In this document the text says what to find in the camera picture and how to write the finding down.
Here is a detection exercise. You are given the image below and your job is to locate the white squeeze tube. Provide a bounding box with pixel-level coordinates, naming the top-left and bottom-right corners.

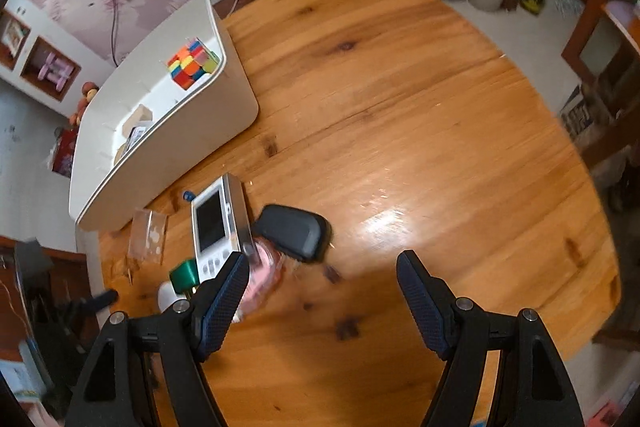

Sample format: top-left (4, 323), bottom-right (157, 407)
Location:
top-left (157, 282), bottom-right (185, 314)

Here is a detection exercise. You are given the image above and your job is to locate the black television cable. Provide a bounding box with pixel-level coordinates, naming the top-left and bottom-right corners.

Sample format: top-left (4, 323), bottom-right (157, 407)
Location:
top-left (109, 0), bottom-right (123, 68)

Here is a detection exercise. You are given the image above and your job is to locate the pink correction tape dispenser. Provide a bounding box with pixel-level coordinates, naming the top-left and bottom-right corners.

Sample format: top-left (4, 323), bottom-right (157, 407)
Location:
top-left (232, 237), bottom-right (287, 323)

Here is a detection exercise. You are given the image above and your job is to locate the red tissue box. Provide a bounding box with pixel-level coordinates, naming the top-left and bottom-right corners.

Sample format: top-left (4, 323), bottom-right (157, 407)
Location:
top-left (52, 127), bottom-right (82, 178)

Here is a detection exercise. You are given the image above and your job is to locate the white digital camera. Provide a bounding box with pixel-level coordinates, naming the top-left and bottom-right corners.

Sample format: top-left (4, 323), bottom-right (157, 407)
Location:
top-left (191, 173), bottom-right (254, 283)

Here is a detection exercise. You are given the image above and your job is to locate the clear plastic case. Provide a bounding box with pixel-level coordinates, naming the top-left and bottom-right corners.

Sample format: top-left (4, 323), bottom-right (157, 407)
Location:
top-left (128, 208), bottom-right (167, 264)

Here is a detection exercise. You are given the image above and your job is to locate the black power adapter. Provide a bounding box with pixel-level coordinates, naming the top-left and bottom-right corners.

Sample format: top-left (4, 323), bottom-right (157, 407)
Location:
top-left (253, 204), bottom-right (332, 264)

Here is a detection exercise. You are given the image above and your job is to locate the white plastic storage bin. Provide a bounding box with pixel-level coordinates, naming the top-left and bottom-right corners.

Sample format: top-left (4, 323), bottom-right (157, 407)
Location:
top-left (68, 0), bottom-right (259, 232)

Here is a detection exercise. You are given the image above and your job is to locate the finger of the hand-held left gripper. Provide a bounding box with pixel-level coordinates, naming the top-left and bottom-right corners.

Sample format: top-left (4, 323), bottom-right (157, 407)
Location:
top-left (82, 288), bottom-right (120, 310)

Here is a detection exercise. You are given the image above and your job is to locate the photo frame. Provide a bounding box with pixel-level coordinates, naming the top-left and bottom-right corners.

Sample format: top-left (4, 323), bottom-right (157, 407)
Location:
top-left (0, 18), bottom-right (29, 54)

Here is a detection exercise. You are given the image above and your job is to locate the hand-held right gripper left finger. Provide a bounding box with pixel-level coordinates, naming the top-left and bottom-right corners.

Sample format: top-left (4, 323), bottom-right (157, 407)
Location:
top-left (65, 251), bottom-right (251, 427)

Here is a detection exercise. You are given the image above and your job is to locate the wooden chair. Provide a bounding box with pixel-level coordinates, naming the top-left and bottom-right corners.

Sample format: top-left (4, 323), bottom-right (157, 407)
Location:
top-left (560, 2), bottom-right (640, 162)

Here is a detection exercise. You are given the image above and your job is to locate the beige small case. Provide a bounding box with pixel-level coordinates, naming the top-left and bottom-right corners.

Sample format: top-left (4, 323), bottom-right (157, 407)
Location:
top-left (122, 104), bottom-right (153, 132)

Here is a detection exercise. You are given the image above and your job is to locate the bowl of fruit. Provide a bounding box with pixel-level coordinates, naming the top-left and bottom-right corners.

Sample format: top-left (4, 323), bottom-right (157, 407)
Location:
top-left (67, 82), bottom-right (99, 126)

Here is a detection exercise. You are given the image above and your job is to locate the multicoloured puzzle cube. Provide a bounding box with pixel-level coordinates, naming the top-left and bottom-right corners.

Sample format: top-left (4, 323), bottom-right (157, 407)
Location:
top-left (166, 38), bottom-right (221, 91)

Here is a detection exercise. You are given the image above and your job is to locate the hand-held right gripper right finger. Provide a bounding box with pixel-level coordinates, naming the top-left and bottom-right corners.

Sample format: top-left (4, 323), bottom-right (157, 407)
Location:
top-left (396, 250), bottom-right (586, 427)

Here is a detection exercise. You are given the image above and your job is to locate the printed magazine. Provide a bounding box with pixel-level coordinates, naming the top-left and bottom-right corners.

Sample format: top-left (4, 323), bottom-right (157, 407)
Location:
top-left (559, 84), bottom-right (596, 138)

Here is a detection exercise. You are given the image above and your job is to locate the green and gold small box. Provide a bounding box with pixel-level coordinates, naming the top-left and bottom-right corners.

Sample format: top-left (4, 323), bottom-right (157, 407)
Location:
top-left (169, 258), bottom-right (202, 295)

